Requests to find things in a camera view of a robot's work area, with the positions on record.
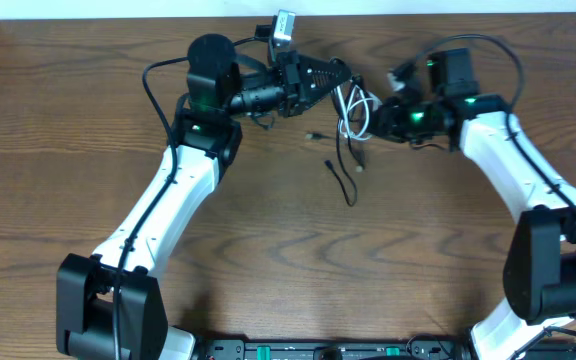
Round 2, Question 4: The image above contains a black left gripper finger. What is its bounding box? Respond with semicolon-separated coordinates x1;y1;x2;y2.
298;55;352;90
297;82;344;113

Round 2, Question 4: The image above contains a black USB cable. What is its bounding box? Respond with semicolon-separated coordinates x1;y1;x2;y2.
305;57;369;208

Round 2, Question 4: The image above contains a white USB cable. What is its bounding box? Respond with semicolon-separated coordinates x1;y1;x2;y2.
335;83;384;142

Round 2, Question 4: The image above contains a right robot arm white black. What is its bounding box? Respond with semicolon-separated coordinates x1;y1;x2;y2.
368;48;576;359

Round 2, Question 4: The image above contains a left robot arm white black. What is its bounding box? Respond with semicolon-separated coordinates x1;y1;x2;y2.
56;27;351;359

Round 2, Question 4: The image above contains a black right camera cable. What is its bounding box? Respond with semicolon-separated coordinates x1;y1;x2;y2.
407;33;576;261

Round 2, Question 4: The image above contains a black camera cable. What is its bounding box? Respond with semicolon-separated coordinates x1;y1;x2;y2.
407;33;576;261
111;35;269;360

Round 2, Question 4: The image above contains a black left camera cable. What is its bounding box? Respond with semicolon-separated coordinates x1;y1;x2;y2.
111;35;269;360

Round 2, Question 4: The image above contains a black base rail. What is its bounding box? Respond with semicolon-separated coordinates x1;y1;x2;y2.
190;338;474;360

